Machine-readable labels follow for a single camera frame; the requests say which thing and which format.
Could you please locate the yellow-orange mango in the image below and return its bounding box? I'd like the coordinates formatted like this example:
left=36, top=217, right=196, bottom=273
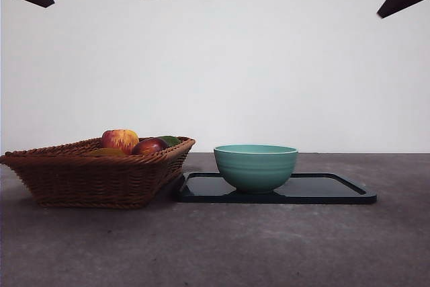
left=85, top=147, right=128, bottom=157

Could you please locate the teal ribbed bowl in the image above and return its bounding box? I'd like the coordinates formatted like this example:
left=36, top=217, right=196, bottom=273
left=214, top=145, right=299, bottom=195

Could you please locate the red yellow apple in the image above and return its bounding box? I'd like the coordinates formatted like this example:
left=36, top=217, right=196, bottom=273
left=101, top=128, right=140, bottom=155

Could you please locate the brown wicker basket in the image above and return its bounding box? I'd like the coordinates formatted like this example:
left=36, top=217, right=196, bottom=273
left=0, top=136, right=196, bottom=210

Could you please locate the dark red plum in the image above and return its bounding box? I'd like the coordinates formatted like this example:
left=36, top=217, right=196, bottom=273
left=132, top=137, right=170, bottom=156

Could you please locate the green avocado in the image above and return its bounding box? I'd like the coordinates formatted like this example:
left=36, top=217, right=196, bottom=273
left=157, top=135, right=182, bottom=149

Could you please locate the black rectangular tray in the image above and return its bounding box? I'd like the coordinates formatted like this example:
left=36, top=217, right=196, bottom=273
left=173, top=171, right=378, bottom=205

